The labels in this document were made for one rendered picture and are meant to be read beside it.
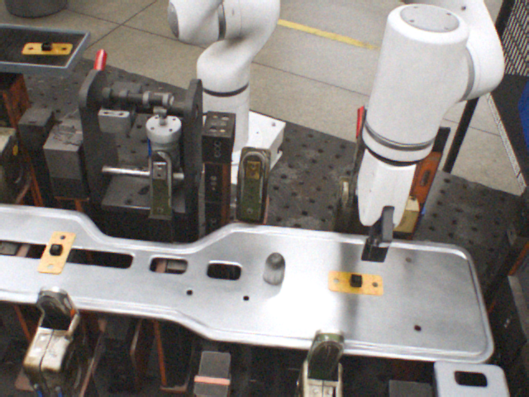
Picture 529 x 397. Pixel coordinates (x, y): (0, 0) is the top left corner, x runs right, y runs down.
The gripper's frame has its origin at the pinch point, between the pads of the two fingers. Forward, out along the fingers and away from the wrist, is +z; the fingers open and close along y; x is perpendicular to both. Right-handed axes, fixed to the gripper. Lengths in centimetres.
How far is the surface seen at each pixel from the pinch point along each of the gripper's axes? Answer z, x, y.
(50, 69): -4, -54, -26
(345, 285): 11.6, -1.8, 0.9
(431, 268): 12.0, 12.3, -4.5
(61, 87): 42, -82, -89
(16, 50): -4, -62, -32
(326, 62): 113, 11, -243
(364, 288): 11.6, 1.2, 1.0
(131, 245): 11.5, -35.5, -2.7
